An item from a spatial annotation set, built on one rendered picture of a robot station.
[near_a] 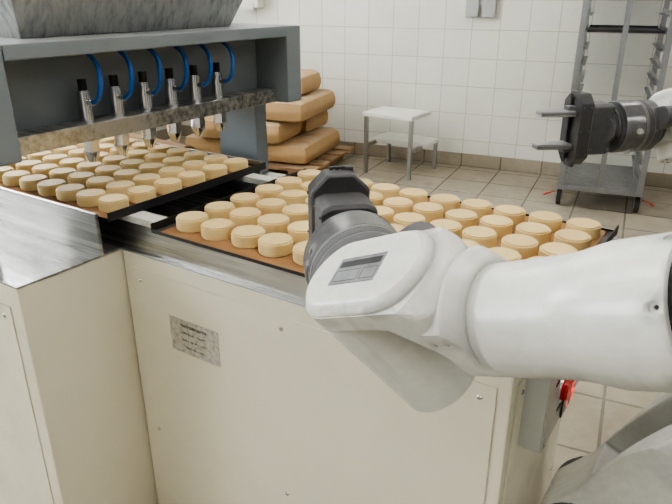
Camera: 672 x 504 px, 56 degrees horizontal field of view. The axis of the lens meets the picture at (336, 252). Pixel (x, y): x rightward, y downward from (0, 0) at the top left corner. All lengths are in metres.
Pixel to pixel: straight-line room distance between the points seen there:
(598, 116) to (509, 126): 3.76
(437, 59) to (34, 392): 4.22
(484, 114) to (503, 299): 4.60
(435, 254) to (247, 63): 1.11
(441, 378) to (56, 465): 0.88
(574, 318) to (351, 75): 4.95
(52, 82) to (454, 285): 0.88
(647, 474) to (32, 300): 0.90
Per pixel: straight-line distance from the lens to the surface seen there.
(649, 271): 0.29
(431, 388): 0.44
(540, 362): 0.33
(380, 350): 0.41
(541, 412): 0.84
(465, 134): 4.98
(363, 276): 0.38
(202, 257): 1.00
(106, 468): 1.29
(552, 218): 1.02
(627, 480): 0.95
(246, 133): 1.52
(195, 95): 1.28
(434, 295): 0.35
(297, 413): 0.99
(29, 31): 1.10
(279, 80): 1.42
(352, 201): 0.56
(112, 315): 1.16
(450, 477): 0.89
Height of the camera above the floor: 1.24
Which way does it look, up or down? 22 degrees down
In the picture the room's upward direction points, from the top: straight up
